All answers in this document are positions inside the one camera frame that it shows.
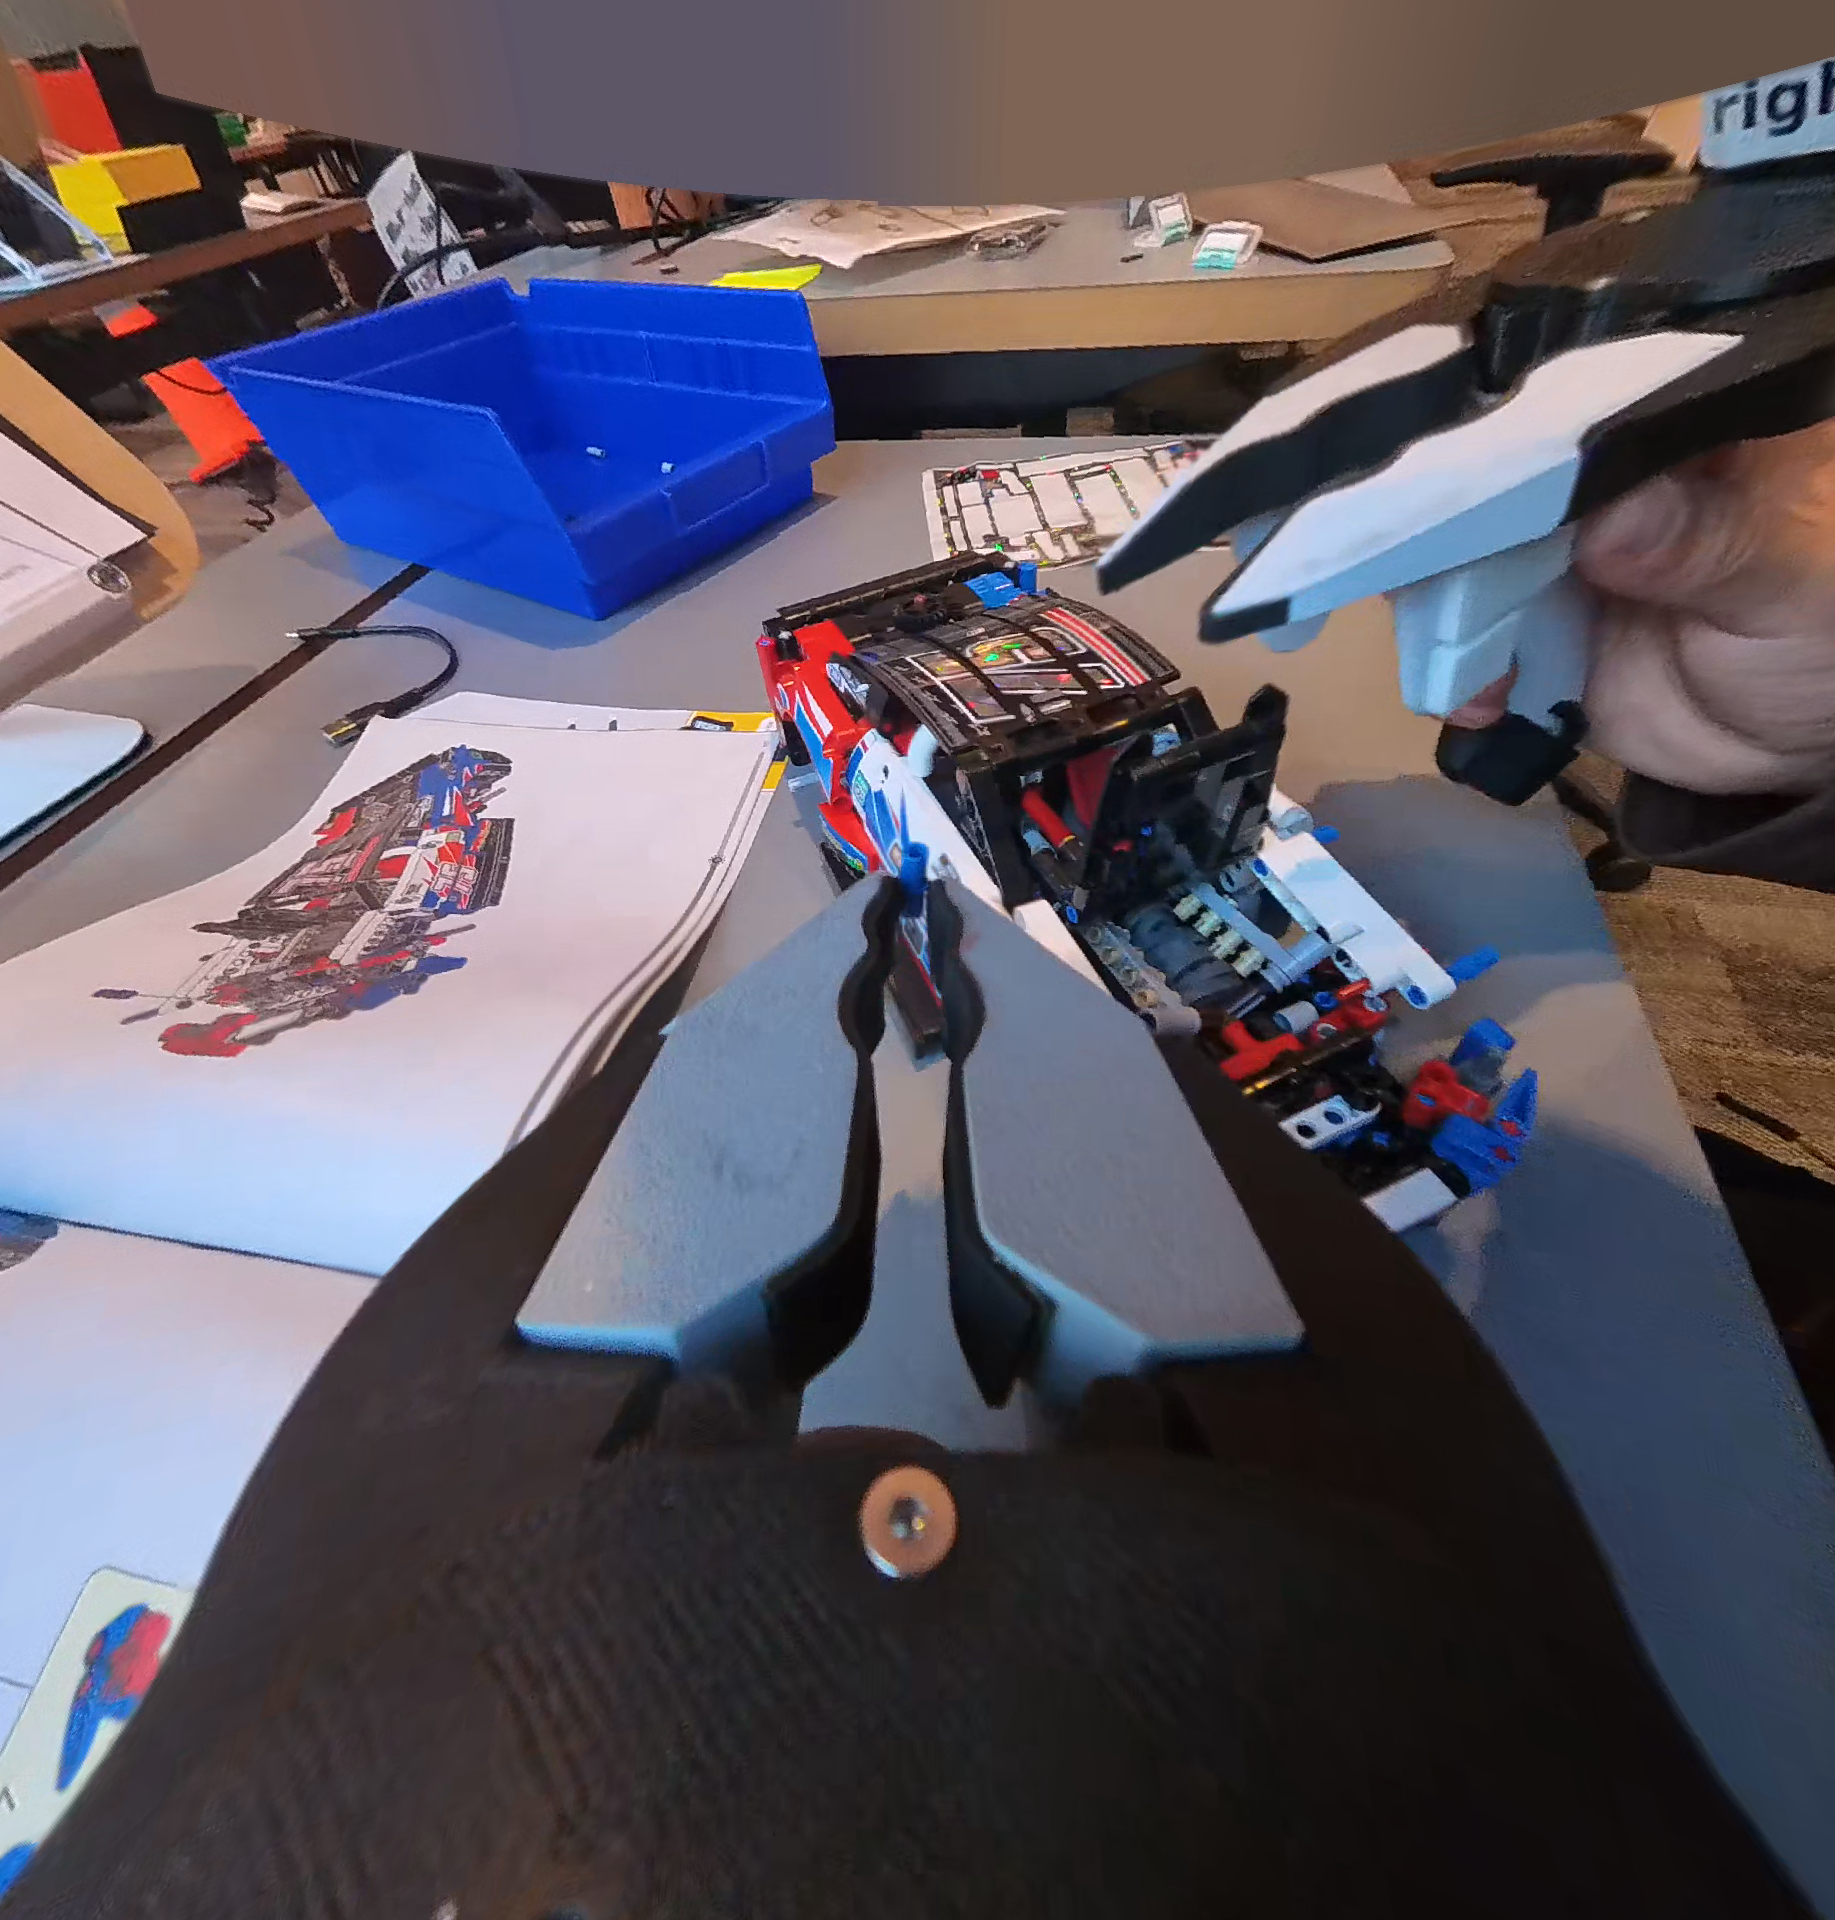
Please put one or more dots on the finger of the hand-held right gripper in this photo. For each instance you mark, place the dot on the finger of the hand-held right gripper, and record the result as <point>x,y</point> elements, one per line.
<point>1455,495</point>
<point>1337,396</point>

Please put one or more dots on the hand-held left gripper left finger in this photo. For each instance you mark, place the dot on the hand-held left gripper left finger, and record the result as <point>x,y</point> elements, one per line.
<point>708,1170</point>

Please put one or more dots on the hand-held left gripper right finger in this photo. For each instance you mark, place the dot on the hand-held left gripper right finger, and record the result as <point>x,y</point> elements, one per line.
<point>1128,1185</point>

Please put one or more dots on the blue connector pin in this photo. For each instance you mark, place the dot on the blue connector pin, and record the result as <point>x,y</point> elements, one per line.
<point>913,871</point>

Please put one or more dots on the toy brick race car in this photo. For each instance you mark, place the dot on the toy brick race car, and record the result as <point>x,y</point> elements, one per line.
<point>1098,705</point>

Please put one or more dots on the person's right forearm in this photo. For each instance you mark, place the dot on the person's right forearm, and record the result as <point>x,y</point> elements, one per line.
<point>1756,832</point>

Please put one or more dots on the person's right hand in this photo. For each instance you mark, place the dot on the person's right hand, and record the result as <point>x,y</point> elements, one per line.
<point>1740,645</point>

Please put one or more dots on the flat brown cardboard sheet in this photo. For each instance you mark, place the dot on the flat brown cardboard sheet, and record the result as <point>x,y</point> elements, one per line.
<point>1322,216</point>

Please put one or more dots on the small teal box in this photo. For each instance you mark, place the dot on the small teal box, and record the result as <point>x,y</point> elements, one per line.
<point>1226,246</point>
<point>1164,221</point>

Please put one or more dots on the holographic sticker sheet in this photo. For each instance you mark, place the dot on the holographic sticker sheet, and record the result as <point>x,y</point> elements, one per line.
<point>1038,502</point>

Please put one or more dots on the grey background table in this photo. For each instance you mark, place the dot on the grey background table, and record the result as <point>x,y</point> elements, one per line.
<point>1008,306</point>

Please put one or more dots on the open instruction booklet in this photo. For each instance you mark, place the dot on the open instruction booklet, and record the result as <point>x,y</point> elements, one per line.
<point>332,976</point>

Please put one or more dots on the white printed paper sheets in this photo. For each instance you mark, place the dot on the white printed paper sheets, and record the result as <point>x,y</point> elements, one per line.
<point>887,231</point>

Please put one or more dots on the yellow paper note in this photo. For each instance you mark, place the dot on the yellow paper note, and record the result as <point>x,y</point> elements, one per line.
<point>767,276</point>

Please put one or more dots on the blue plastic bin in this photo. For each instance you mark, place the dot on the blue plastic bin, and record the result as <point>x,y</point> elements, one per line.
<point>558,435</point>

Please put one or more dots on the white rounded flat base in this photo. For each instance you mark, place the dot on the white rounded flat base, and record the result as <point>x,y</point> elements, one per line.
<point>33,781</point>

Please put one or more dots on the orange plastic stand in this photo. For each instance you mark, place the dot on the orange plastic stand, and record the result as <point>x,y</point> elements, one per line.
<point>203,420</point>

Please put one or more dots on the white printed sign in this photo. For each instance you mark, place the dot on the white printed sign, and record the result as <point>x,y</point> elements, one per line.
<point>413,225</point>

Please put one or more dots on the cluttered wooden workbench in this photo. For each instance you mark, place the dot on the cluttered wooden workbench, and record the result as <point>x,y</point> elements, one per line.
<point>183,256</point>

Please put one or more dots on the yellow box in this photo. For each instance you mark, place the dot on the yellow box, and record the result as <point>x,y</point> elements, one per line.
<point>122,195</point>

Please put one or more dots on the clear plastic case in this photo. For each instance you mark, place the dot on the clear plastic case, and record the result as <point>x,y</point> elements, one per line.
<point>24,225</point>

